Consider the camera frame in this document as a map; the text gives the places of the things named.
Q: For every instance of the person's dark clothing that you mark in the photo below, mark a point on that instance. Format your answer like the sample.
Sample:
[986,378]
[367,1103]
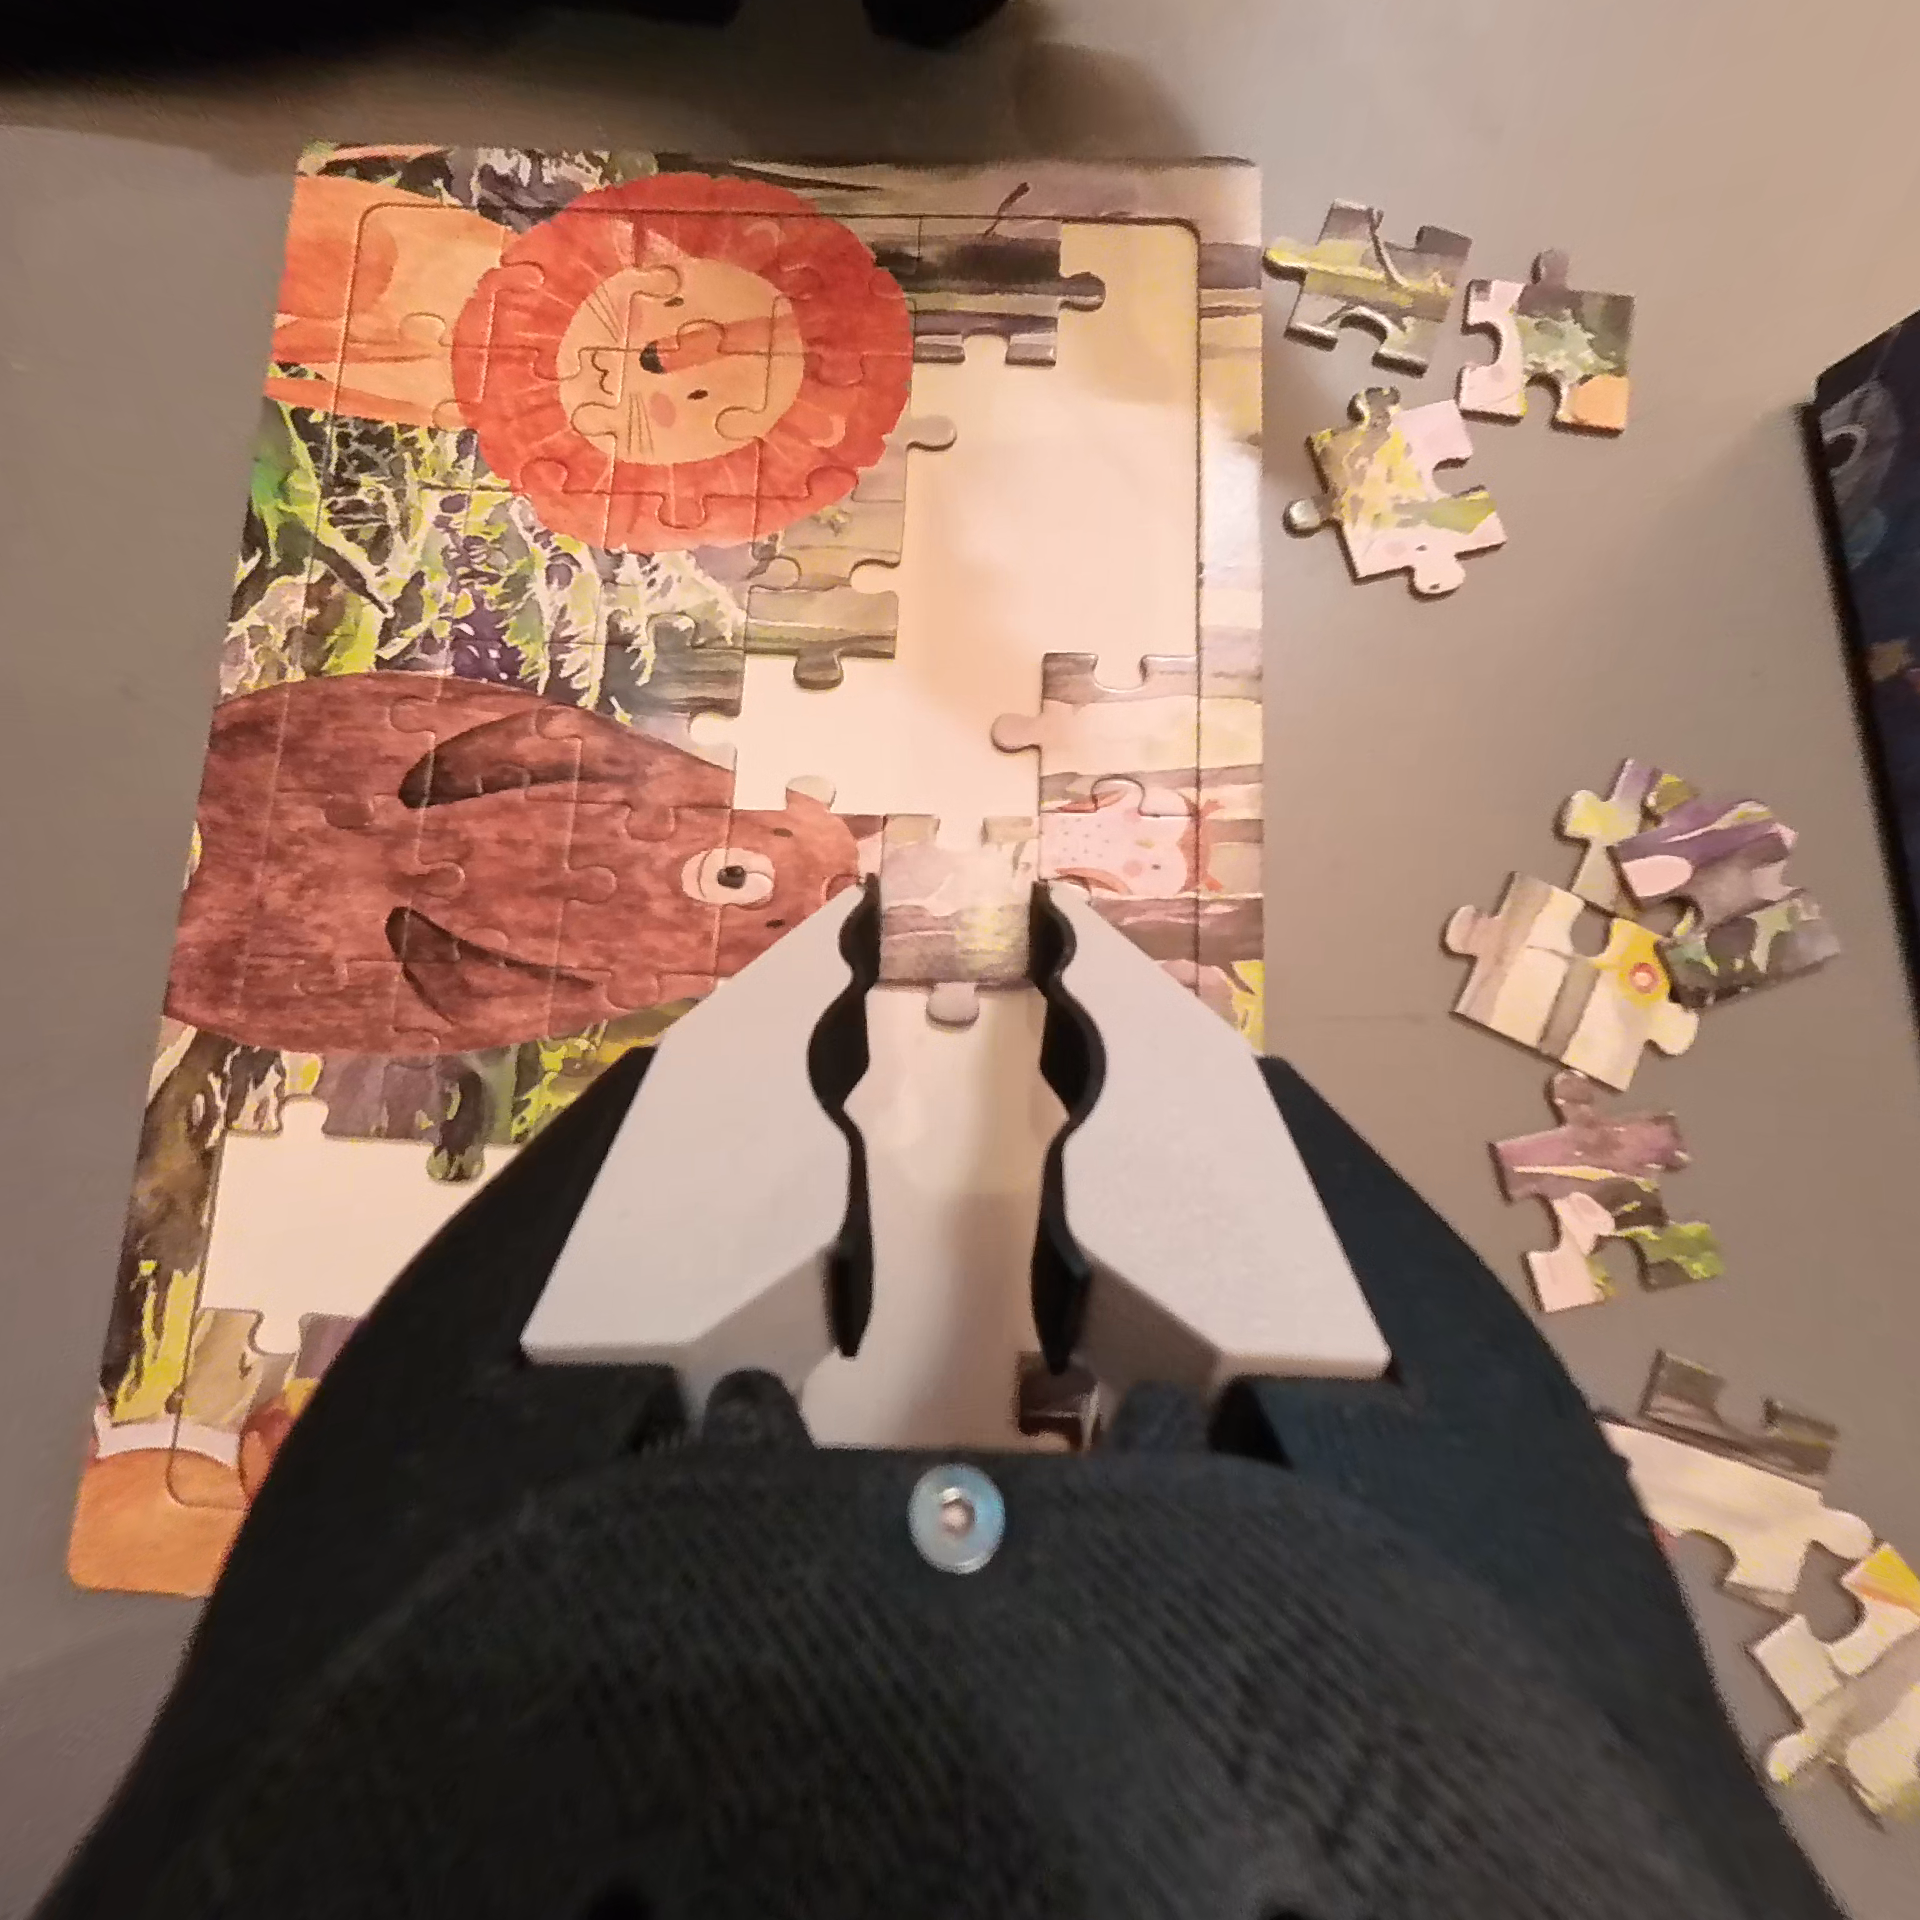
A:
[300,30]

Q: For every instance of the animal jigsaw puzzle board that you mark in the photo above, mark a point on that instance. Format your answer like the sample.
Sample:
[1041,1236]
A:
[524,600]

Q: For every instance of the puzzle pieces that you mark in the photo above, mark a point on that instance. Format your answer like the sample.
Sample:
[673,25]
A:
[1591,960]

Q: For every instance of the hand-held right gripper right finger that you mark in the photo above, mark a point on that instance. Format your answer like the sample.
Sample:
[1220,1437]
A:
[1214,1200]

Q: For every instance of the grey white jigsaw piece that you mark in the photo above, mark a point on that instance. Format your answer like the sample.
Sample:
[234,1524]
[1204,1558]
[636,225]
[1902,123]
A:
[961,915]

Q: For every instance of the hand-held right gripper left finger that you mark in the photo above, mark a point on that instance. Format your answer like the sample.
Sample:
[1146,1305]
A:
[691,1200]

